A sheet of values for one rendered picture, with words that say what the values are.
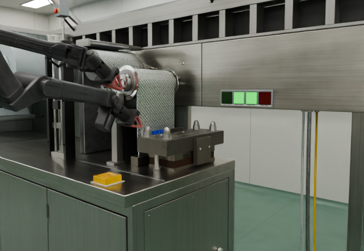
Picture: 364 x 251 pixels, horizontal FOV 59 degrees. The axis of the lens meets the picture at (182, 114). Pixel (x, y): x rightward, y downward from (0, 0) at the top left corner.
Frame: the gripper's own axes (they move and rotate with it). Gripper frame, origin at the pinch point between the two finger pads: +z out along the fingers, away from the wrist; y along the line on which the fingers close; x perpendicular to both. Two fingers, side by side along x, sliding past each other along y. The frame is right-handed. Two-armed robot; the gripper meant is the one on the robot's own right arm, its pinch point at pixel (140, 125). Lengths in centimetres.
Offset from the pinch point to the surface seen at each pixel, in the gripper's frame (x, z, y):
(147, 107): 8.5, -0.1, 0.2
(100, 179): -27.6, -17.0, 10.7
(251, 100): 24.3, 20.7, 36.1
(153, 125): 3.2, 6.8, 0.2
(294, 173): 65, 268, -28
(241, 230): -16, 184, -33
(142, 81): 16.6, -8.1, 0.2
